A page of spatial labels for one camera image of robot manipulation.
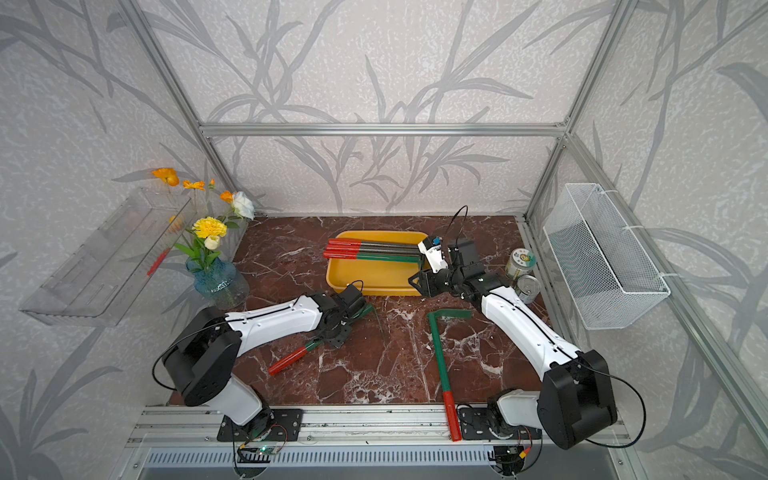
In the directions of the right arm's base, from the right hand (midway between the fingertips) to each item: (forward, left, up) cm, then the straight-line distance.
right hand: (415, 276), depth 81 cm
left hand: (-10, +24, -16) cm, 31 cm away
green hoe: (-16, +34, -16) cm, 41 cm away
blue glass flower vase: (+1, +58, -5) cm, 58 cm away
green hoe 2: (-19, -7, -17) cm, 27 cm away
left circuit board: (-38, +39, -19) cm, 58 cm away
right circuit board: (-39, -23, -24) cm, 52 cm away
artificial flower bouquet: (+6, +53, +13) cm, 55 cm away
